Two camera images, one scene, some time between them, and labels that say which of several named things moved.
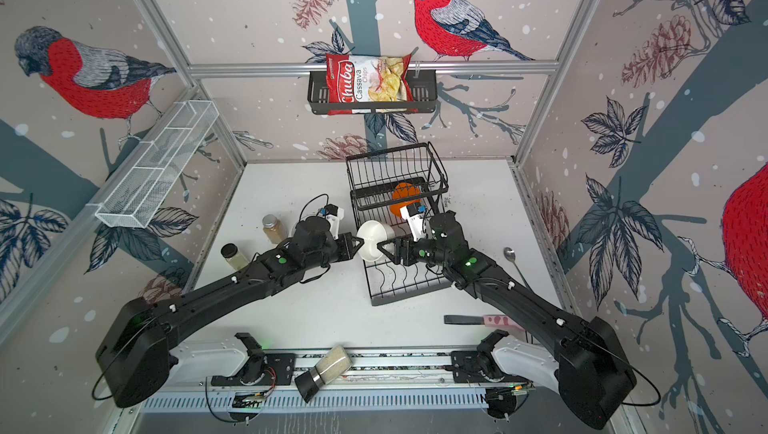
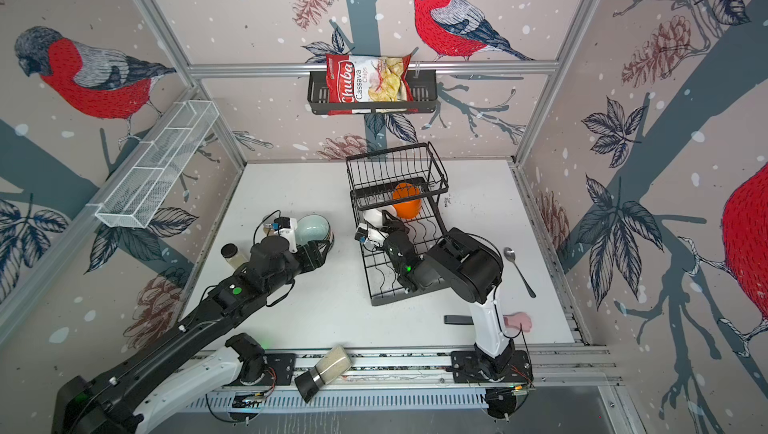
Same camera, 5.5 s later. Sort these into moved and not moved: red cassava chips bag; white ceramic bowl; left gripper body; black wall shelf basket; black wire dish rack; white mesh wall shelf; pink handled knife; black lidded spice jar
Moved: white ceramic bowl; left gripper body
Not moved: black lidded spice jar; white mesh wall shelf; black wire dish rack; pink handled knife; black wall shelf basket; red cassava chips bag
